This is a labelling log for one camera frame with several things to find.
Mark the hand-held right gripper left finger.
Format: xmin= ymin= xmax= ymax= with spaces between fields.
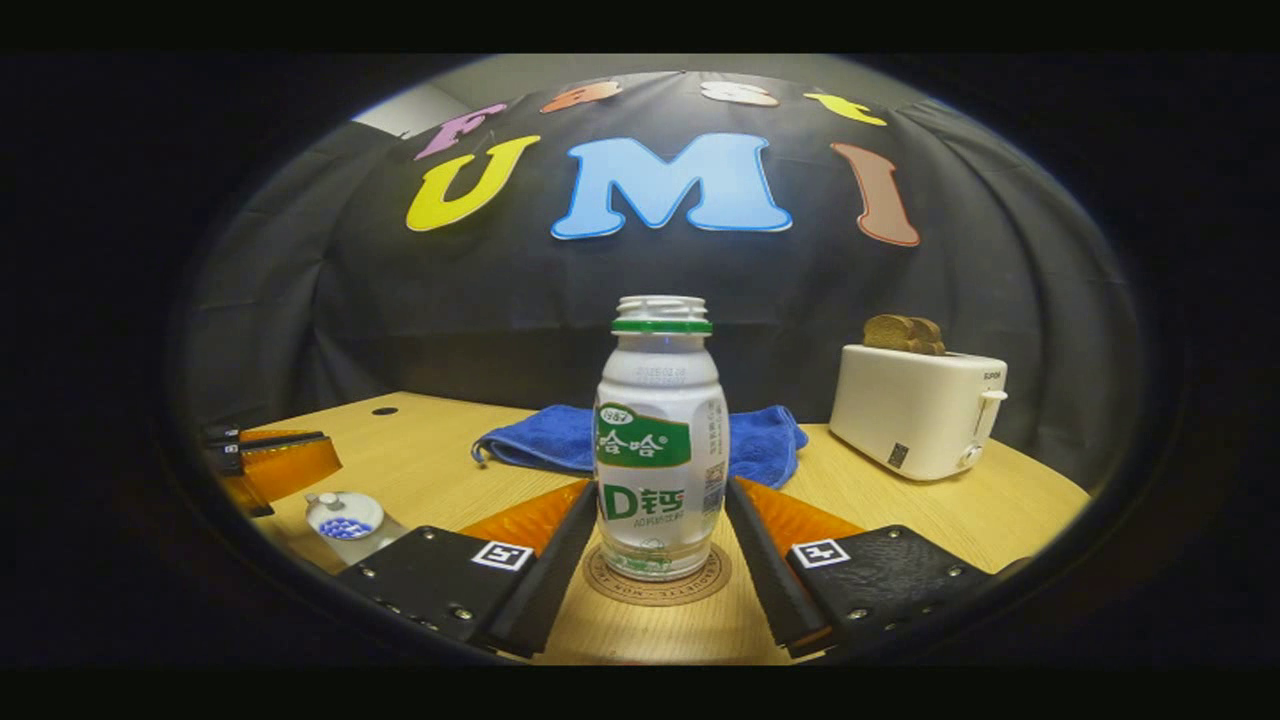
xmin=335 ymin=478 xmax=601 ymax=659

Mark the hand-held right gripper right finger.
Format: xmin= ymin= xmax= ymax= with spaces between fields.
xmin=725 ymin=476 xmax=996 ymax=659

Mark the white teacup lid blue pattern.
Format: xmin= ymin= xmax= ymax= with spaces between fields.
xmin=304 ymin=490 xmax=386 ymax=542

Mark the round wooden coaster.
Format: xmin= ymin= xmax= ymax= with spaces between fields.
xmin=583 ymin=540 xmax=733 ymax=607

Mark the white water bottle green label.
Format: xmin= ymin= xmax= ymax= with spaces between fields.
xmin=594 ymin=295 xmax=731 ymax=583

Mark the blue towel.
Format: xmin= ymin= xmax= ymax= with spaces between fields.
xmin=471 ymin=403 xmax=809 ymax=491

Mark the white toaster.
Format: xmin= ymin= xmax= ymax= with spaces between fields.
xmin=829 ymin=344 xmax=1009 ymax=482

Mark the black backdrop cloth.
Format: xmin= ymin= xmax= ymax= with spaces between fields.
xmin=180 ymin=70 xmax=1141 ymax=491

